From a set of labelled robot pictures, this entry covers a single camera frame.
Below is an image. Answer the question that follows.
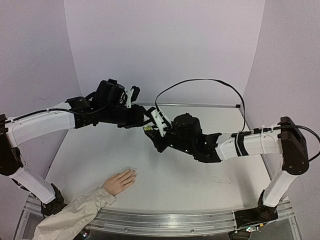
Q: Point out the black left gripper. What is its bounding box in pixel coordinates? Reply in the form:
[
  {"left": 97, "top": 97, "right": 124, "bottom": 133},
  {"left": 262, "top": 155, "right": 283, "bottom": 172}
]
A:
[{"left": 101, "top": 104, "right": 156, "bottom": 130}]

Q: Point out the aluminium table rail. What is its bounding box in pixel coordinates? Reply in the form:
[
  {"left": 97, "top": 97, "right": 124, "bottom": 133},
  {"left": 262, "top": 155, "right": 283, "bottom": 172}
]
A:
[
  {"left": 136, "top": 102, "right": 240, "bottom": 109},
  {"left": 23, "top": 194, "right": 293, "bottom": 232}
]

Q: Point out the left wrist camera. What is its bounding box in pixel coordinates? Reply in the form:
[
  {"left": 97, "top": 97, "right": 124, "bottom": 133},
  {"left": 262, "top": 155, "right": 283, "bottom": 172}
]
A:
[{"left": 125, "top": 85, "right": 140, "bottom": 109}]

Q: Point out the yellow nail polish bottle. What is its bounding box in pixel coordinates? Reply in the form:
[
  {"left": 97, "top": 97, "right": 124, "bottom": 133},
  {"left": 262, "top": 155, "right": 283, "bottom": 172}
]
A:
[{"left": 143, "top": 125, "right": 153, "bottom": 132}]

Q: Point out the aluminium table front rail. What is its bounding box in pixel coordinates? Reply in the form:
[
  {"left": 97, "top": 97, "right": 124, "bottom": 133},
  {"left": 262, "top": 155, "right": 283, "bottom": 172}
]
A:
[{"left": 23, "top": 194, "right": 293, "bottom": 232}]

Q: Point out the beige sleeved forearm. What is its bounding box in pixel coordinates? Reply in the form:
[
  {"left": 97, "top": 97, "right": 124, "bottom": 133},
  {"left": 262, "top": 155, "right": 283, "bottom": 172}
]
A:
[{"left": 33, "top": 187, "right": 116, "bottom": 240}]

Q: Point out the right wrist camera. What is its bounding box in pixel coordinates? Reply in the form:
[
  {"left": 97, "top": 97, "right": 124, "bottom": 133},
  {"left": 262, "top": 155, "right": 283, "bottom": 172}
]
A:
[{"left": 147, "top": 107, "right": 172, "bottom": 137}]

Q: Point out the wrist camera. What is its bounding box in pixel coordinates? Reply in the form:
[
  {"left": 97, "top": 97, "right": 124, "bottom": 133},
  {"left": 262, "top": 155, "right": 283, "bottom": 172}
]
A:
[
  {"left": 125, "top": 85, "right": 140, "bottom": 109},
  {"left": 147, "top": 107, "right": 172, "bottom": 137}
]

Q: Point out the black right camera cable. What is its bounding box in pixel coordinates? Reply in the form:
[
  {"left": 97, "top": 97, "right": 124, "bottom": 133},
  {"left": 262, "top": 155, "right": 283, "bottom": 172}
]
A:
[{"left": 154, "top": 78, "right": 247, "bottom": 133}]

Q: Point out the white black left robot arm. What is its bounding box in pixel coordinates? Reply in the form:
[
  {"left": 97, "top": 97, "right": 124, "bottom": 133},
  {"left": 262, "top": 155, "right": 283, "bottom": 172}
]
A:
[{"left": 0, "top": 79, "right": 152, "bottom": 219}]

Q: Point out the bare human hand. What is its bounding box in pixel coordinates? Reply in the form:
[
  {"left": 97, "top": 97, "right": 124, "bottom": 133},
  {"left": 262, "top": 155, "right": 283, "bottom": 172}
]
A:
[{"left": 102, "top": 169, "right": 137, "bottom": 196}]

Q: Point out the aluminium table rear rail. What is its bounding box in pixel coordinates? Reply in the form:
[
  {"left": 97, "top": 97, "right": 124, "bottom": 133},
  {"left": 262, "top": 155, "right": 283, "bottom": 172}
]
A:
[{"left": 136, "top": 102, "right": 240, "bottom": 109}]

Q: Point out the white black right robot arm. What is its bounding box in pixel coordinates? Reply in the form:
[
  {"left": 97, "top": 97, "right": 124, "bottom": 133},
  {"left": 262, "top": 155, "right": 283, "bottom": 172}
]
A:
[{"left": 143, "top": 110, "right": 310, "bottom": 230}]

